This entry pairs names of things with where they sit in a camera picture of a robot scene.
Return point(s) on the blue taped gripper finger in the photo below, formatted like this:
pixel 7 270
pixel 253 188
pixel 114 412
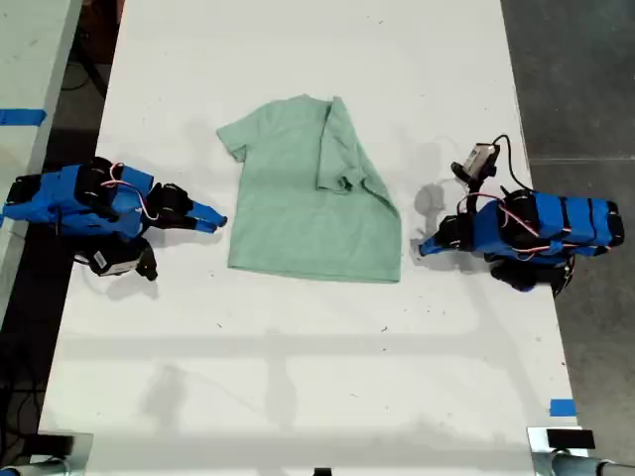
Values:
pixel 436 242
pixel 436 251
pixel 198 225
pixel 208 213

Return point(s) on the pale green T-shirt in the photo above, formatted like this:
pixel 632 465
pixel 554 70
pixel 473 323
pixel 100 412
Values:
pixel 292 218

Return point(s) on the blue and black arm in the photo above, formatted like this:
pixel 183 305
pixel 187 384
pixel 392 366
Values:
pixel 74 198
pixel 555 223

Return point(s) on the long blue tape strip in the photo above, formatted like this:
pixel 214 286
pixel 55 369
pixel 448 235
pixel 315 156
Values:
pixel 22 116

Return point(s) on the short blue tape piece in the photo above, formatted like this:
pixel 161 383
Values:
pixel 562 407

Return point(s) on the white side table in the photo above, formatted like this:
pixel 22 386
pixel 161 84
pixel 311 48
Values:
pixel 30 54

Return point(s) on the small black box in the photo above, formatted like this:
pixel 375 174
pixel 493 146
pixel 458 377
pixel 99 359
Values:
pixel 570 439
pixel 54 444

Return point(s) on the black camera stalk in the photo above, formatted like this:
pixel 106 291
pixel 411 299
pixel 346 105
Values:
pixel 148 260
pixel 477 191

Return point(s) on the black and white camera box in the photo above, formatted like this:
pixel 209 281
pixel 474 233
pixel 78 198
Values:
pixel 478 158
pixel 115 260

